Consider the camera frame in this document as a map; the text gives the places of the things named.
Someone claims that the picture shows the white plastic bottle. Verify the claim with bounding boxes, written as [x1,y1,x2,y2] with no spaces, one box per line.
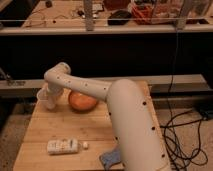
[47,139,89,155]

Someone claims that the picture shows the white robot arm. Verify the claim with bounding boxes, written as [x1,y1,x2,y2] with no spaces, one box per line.
[44,62,171,171]

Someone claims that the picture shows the black pouch on bench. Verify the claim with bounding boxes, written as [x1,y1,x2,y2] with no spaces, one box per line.
[107,10,132,26]

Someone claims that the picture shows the blue cloth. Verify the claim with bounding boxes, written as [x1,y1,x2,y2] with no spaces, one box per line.
[99,147,121,171]

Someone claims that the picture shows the black cables on floor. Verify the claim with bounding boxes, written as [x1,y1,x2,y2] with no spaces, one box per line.
[159,108,209,171]

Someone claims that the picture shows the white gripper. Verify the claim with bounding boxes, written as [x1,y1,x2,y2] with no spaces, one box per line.
[43,84,64,103]

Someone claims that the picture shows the metal frame post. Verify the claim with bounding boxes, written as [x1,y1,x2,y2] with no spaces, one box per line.
[83,0,94,31]

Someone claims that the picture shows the orange bowl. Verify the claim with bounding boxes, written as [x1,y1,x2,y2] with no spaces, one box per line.
[68,91,98,112]

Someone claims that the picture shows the white ceramic cup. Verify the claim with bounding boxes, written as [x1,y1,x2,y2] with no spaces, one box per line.
[37,88,56,110]

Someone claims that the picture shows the orange basket on bench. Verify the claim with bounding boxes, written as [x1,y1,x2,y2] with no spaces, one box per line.
[131,6,152,25]

